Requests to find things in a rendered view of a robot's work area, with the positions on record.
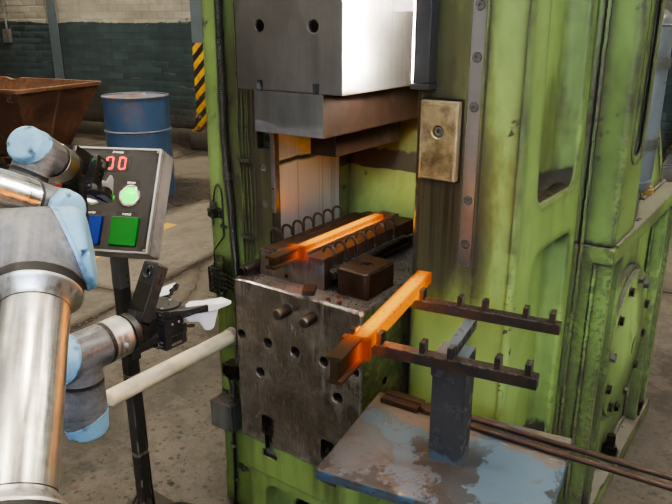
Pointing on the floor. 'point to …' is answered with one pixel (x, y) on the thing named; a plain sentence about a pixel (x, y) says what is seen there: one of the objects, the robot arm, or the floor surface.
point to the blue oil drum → (139, 122)
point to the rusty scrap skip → (43, 107)
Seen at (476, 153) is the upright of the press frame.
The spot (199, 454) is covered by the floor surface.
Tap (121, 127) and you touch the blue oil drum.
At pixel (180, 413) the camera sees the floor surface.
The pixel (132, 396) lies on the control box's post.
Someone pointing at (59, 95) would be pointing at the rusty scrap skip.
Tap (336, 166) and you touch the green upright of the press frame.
